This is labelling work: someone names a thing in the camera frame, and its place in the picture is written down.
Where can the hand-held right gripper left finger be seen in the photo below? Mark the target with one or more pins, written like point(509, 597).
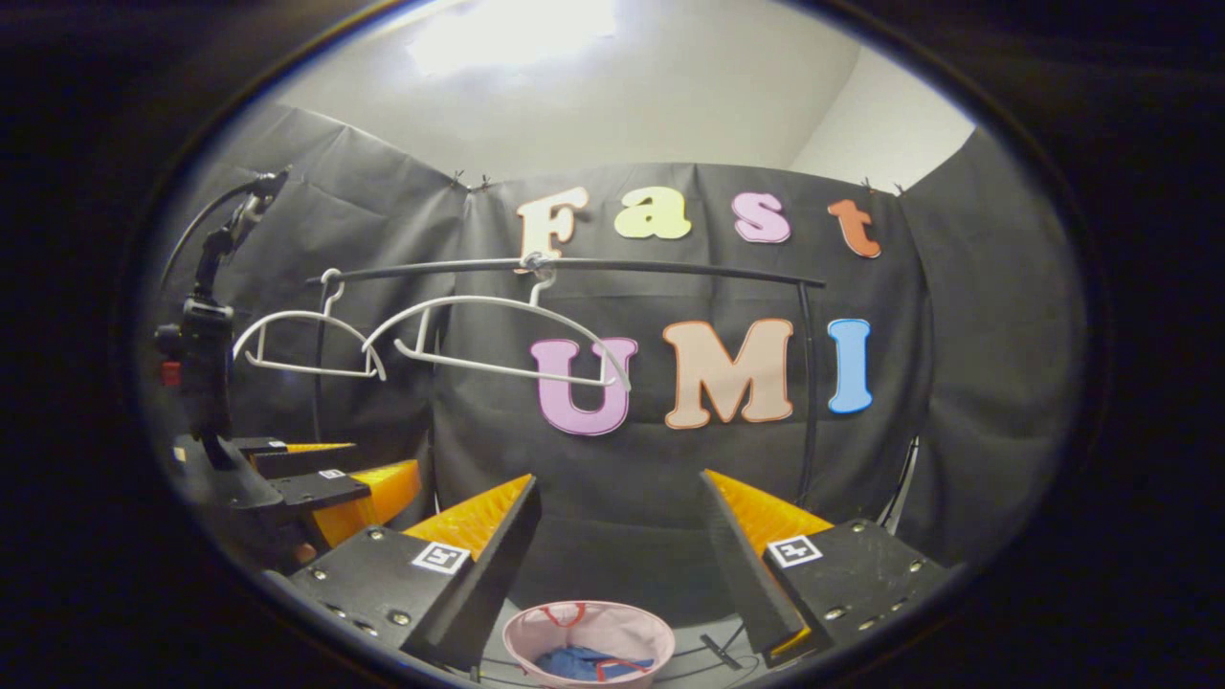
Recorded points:
point(488, 574)

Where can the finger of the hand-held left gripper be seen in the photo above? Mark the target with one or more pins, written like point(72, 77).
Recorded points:
point(287, 462)
point(321, 486)

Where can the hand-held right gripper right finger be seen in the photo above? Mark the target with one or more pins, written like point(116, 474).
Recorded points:
point(746, 574)

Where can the pink laundry hamper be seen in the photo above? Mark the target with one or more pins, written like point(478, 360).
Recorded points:
point(612, 627)

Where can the white plastic clothes hanger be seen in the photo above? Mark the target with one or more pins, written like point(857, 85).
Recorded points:
point(488, 300)
point(306, 366)

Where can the black tripod stand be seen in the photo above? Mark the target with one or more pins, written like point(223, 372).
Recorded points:
point(904, 478)

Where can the black backdrop cloth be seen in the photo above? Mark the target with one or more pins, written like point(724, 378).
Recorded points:
point(957, 364)

